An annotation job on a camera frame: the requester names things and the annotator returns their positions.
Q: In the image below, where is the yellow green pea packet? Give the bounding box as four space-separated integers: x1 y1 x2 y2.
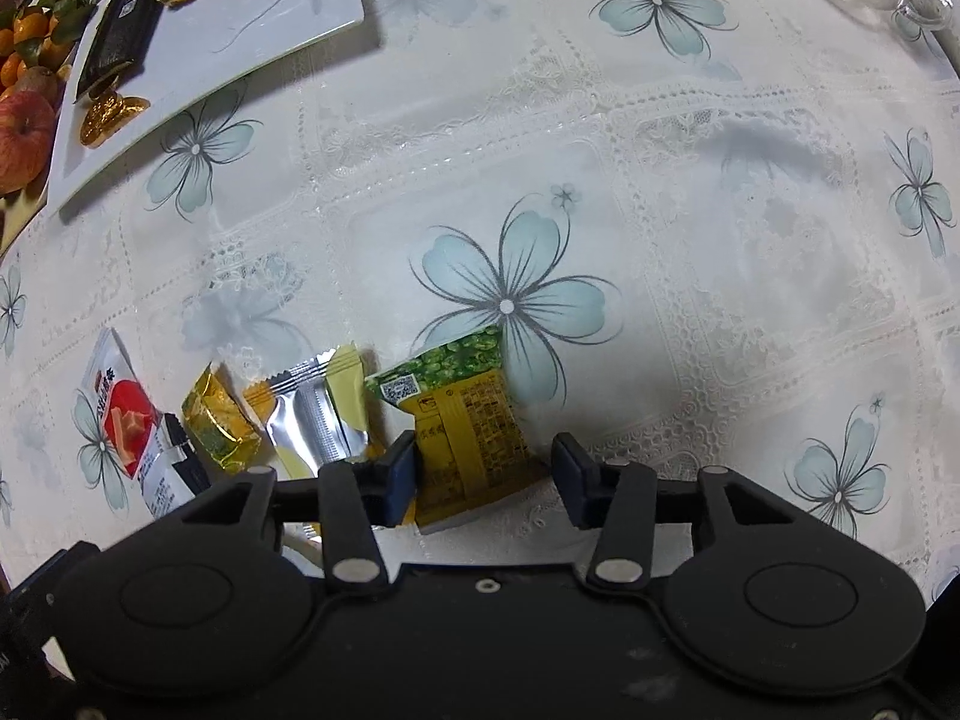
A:
366 325 547 528

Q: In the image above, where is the gold chocolate coin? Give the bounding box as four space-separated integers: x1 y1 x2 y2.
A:
78 91 151 148

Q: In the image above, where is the small gold candy packet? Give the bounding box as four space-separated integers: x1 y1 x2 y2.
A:
181 364 262 475

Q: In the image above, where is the silver yellow snack packet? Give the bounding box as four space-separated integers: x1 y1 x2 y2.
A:
242 344 386 479

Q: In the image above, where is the black snack packet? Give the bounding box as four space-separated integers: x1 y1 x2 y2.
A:
75 0 161 101

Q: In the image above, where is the wooden fruit tray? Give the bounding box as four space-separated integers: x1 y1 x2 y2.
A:
2 0 94 252

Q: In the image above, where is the red white hawthorn packet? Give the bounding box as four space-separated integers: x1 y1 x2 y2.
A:
82 328 160 478

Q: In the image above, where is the large pink-orange apple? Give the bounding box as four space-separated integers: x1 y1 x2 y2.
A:
0 89 55 195

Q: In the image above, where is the white rectangular plate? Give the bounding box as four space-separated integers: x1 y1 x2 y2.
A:
47 0 364 211

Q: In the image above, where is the white floral tablecloth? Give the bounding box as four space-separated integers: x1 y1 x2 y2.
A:
2 0 958 595

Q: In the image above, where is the long white snack packet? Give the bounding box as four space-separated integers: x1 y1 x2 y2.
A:
135 413 210 518

